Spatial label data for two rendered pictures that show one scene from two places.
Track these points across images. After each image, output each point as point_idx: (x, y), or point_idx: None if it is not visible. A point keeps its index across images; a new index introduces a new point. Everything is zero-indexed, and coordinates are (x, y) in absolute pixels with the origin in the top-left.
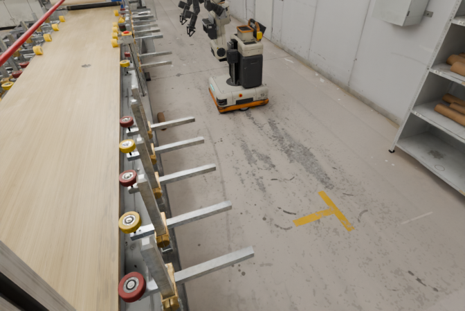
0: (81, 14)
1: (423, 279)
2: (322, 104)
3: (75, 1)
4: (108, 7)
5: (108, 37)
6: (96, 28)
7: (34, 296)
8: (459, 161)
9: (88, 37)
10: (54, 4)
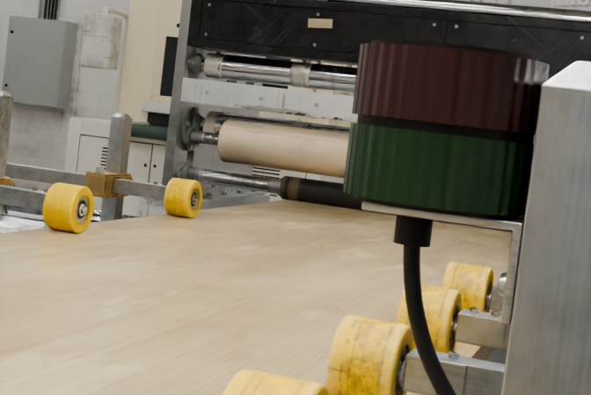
0: (322, 218)
1: None
2: None
3: (334, 160)
4: (504, 232)
5: (320, 361)
6: (308, 285)
7: None
8: None
9: (163, 309)
10: (229, 151)
